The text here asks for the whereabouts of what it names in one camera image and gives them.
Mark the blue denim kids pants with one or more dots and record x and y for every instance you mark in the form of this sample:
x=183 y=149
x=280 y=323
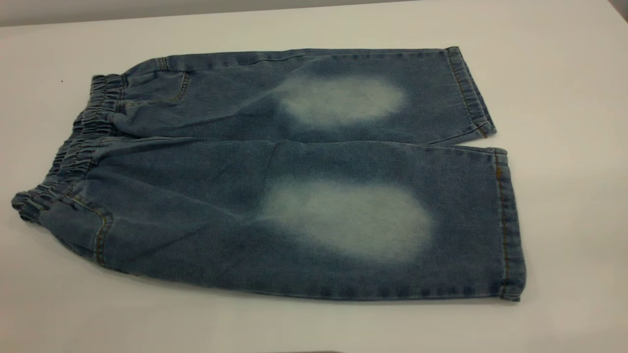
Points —
x=245 y=206

